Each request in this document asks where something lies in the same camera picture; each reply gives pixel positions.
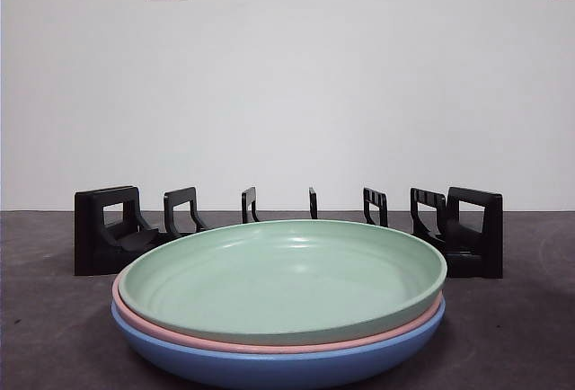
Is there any green round plate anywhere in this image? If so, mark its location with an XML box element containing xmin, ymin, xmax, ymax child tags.
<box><xmin>117</xmin><ymin>218</ymin><xmax>449</xmax><ymax>346</ymax></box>

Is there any pink round plate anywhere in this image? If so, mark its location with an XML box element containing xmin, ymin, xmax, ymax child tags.
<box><xmin>111</xmin><ymin>272</ymin><xmax>446</xmax><ymax>355</ymax></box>

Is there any blue round plate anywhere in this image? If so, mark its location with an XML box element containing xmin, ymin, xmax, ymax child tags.
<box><xmin>110</xmin><ymin>297</ymin><xmax>447</xmax><ymax>390</ymax></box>

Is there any black plastic dish rack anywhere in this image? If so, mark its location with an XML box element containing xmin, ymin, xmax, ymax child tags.
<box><xmin>74</xmin><ymin>185</ymin><xmax>504</xmax><ymax>279</ymax></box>

